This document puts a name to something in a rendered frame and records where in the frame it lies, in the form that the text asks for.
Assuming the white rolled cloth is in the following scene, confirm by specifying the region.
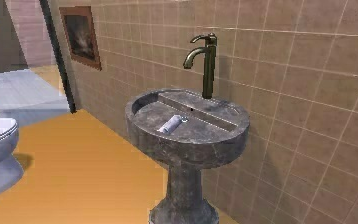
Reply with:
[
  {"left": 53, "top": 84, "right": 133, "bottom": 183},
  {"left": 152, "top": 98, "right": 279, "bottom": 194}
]
[{"left": 157, "top": 114, "right": 184, "bottom": 134}]

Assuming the dark bronze faucet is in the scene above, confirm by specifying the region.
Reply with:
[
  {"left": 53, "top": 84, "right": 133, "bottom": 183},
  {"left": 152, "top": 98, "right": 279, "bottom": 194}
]
[{"left": 182, "top": 32, "right": 218, "bottom": 100}]

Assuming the grey bathtub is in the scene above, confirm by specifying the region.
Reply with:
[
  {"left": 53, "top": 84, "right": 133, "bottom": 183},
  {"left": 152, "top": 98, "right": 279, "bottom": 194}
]
[{"left": 0, "top": 68, "right": 71, "bottom": 128}]

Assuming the white toilet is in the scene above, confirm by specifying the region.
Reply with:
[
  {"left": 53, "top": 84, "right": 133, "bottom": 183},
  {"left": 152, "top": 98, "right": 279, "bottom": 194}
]
[{"left": 0, "top": 117, "right": 25, "bottom": 201}]

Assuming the grey stone pedestal sink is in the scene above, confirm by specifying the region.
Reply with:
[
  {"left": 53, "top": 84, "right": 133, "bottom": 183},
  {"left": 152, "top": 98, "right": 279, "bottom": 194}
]
[{"left": 124, "top": 87, "right": 251, "bottom": 224}]

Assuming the brown framed wall picture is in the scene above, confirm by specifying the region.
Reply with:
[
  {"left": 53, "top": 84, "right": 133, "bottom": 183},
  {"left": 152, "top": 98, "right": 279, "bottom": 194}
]
[{"left": 58, "top": 5, "right": 103, "bottom": 72}]

